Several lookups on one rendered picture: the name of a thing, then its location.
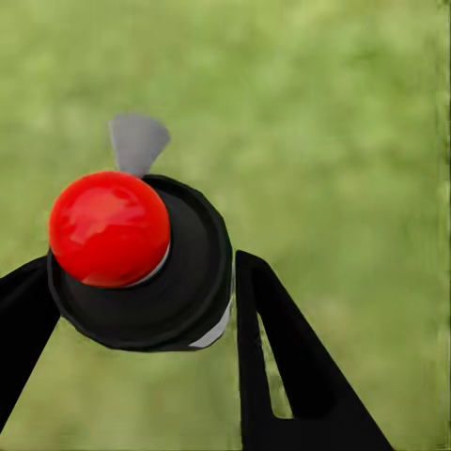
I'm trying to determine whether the pesticide atomizer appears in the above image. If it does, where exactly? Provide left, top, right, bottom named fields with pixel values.
left=47, top=113, right=236, bottom=352

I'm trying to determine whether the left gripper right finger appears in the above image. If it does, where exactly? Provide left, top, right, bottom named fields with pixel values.
left=235, top=250, right=394, bottom=451

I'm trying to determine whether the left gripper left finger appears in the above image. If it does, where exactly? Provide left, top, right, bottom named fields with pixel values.
left=0, top=256, right=61, bottom=428

